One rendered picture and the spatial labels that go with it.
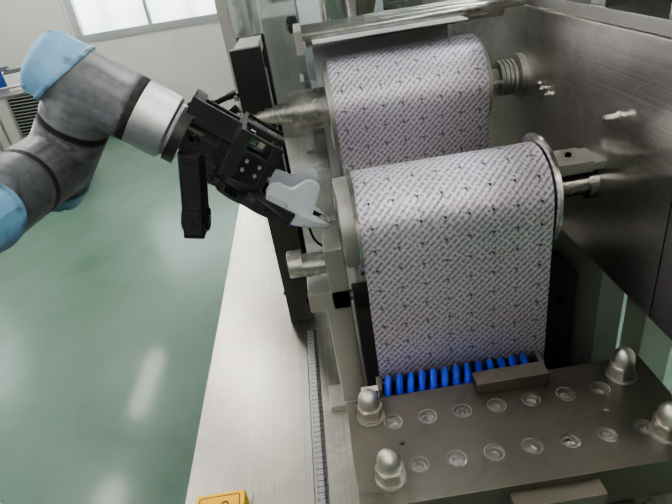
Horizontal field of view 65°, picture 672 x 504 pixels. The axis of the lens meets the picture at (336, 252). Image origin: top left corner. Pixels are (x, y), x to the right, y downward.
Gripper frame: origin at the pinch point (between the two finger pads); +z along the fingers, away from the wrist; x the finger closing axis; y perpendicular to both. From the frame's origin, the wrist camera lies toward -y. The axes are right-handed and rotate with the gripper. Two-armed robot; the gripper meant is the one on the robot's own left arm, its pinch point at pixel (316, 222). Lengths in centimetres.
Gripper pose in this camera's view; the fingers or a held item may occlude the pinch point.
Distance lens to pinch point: 67.6
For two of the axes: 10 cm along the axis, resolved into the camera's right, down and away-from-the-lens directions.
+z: 8.5, 4.2, 3.2
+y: 5.3, -7.6, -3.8
